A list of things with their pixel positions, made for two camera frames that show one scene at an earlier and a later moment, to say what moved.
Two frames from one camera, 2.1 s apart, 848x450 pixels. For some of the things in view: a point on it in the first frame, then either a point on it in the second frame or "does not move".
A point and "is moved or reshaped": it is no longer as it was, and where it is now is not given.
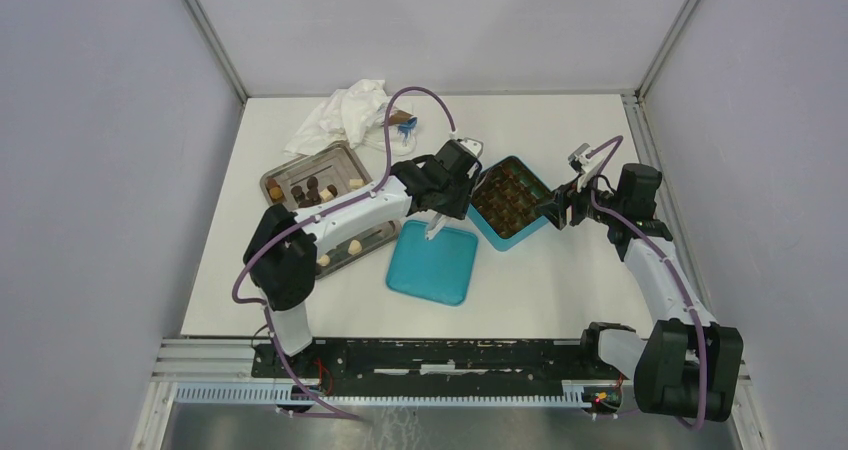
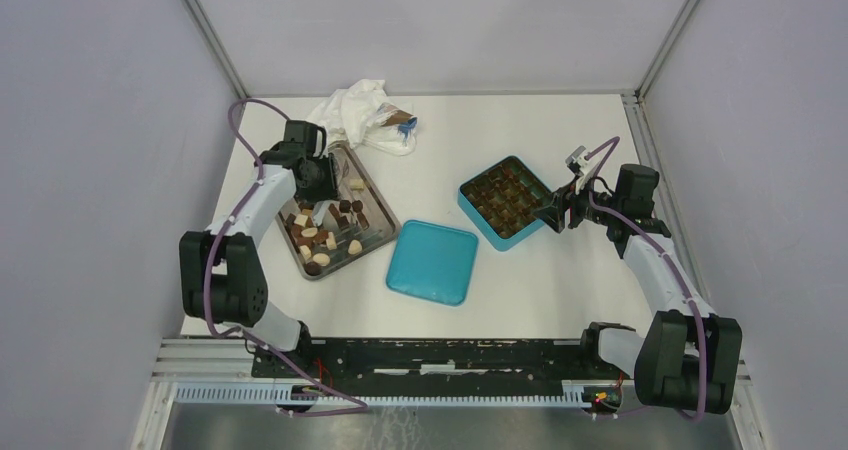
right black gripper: [555, 211] does not move
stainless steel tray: [307, 181] does not move
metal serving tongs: [436, 225] is moved or reshaped
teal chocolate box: [504, 203] does not move
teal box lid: [439, 269] does not move
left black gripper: [458, 209] to [330, 190]
